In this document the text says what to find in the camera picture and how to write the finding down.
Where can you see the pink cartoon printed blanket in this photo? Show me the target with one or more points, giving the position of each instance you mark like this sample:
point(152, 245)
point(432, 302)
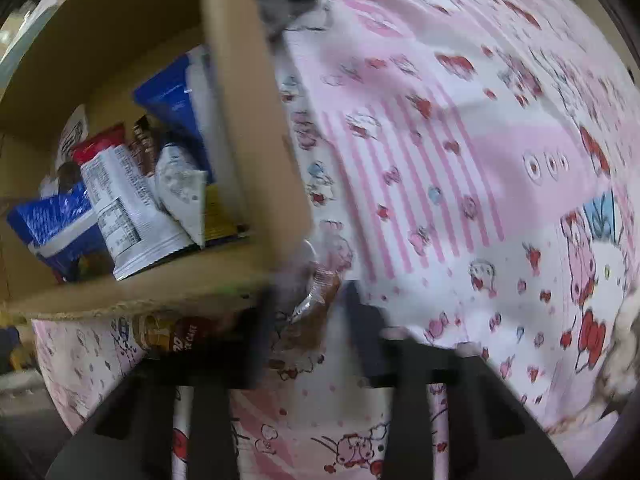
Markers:
point(450, 160)

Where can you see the clear chocolate cake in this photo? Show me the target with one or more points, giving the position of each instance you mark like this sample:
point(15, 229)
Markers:
point(320, 285)

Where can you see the blue white snack packet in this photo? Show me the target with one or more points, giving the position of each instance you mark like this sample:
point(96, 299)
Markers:
point(165, 95)

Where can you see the yellow blue bear snack packet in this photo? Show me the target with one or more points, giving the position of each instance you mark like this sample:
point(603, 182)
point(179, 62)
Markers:
point(217, 215)

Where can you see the white chocolate print snack packet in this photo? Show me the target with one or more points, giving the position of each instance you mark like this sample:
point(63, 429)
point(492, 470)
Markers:
point(70, 135)

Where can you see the silver white snack packet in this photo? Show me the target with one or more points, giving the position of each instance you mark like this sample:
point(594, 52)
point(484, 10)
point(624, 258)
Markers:
point(180, 185)

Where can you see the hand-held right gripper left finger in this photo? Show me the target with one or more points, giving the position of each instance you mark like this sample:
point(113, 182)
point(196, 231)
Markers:
point(260, 345)

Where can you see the cardboard box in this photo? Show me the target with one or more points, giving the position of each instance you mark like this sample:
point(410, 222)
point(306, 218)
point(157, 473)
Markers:
point(250, 110)

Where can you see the beige fluffy object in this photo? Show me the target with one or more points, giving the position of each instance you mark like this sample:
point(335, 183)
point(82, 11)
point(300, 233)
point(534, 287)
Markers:
point(622, 360)

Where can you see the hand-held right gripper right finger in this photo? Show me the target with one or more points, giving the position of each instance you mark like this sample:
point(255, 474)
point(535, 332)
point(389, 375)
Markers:
point(365, 345)

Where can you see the white red topped snack packet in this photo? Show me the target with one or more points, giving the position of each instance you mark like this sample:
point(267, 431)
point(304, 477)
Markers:
point(120, 200)

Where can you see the brown chocolate snack packet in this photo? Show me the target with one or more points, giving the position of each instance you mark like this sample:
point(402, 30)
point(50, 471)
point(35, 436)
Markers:
point(142, 145)

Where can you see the brown cake snack packet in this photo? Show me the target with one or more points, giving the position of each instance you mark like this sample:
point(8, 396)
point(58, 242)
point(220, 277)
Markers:
point(165, 332)

